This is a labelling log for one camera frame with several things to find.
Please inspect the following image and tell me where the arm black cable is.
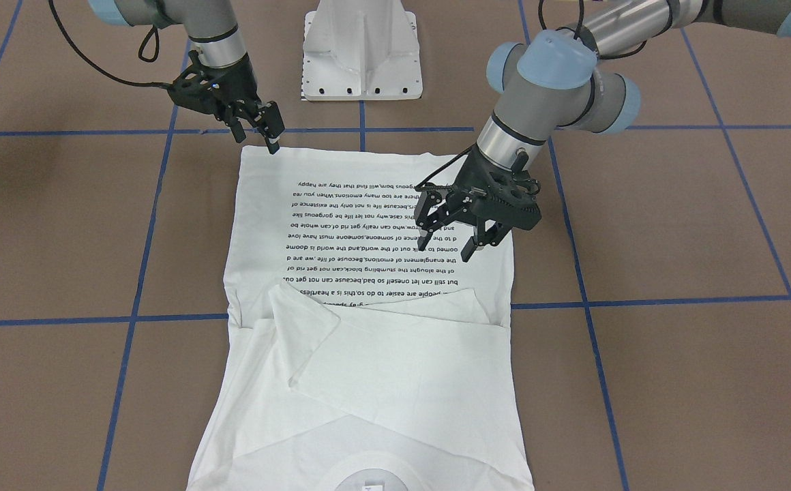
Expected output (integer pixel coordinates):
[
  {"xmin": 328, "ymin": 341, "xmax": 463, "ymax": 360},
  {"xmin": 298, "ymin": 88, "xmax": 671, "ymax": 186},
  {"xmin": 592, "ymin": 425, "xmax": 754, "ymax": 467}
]
[
  {"xmin": 415, "ymin": 0, "xmax": 652, "ymax": 192},
  {"xmin": 48, "ymin": 0, "xmax": 178, "ymax": 89}
]

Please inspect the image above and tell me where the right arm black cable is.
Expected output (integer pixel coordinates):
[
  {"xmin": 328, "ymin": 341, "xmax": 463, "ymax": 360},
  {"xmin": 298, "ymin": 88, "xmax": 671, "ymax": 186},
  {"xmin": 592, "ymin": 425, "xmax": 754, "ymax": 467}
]
[{"xmin": 48, "ymin": 0, "xmax": 178, "ymax": 89}]

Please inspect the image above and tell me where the white camera stand post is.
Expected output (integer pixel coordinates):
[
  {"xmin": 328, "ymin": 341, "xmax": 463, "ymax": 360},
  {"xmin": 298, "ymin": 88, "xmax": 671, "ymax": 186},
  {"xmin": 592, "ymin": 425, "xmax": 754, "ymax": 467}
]
[{"xmin": 301, "ymin": 1, "xmax": 423, "ymax": 102}]

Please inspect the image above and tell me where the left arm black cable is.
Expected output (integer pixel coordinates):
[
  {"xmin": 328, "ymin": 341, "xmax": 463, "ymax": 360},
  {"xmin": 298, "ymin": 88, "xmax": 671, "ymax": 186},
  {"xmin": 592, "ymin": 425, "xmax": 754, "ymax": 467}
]
[{"xmin": 415, "ymin": 0, "xmax": 652, "ymax": 192}]

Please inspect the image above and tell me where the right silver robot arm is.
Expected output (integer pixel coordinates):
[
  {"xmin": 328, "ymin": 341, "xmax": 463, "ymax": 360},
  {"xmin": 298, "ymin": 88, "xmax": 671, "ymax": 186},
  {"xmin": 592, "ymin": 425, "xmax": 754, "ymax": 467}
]
[{"xmin": 89, "ymin": 1, "xmax": 284, "ymax": 153}]

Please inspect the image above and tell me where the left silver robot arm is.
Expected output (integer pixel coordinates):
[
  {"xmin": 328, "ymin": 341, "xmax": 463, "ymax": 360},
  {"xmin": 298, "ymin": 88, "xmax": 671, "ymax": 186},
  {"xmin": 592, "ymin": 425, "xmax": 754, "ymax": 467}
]
[{"xmin": 414, "ymin": 1, "xmax": 791, "ymax": 261}]

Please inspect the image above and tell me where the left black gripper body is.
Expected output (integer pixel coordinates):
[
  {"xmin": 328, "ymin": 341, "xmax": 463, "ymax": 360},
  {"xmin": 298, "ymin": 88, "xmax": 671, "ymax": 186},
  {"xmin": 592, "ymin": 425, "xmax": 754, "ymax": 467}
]
[{"xmin": 415, "ymin": 147, "xmax": 541, "ymax": 230}]

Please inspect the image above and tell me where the white printed t-shirt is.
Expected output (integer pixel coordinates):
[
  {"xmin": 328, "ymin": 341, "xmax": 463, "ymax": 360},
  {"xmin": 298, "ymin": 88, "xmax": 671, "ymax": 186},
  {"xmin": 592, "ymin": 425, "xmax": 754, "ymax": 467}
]
[{"xmin": 187, "ymin": 146, "xmax": 535, "ymax": 490}]

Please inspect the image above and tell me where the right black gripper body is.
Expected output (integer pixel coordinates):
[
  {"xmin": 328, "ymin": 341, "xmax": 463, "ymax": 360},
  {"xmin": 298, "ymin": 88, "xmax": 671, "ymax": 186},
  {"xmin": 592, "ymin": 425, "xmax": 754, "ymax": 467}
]
[{"xmin": 166, "ymin": 53, "xmax": 263, "ymax": 127}]

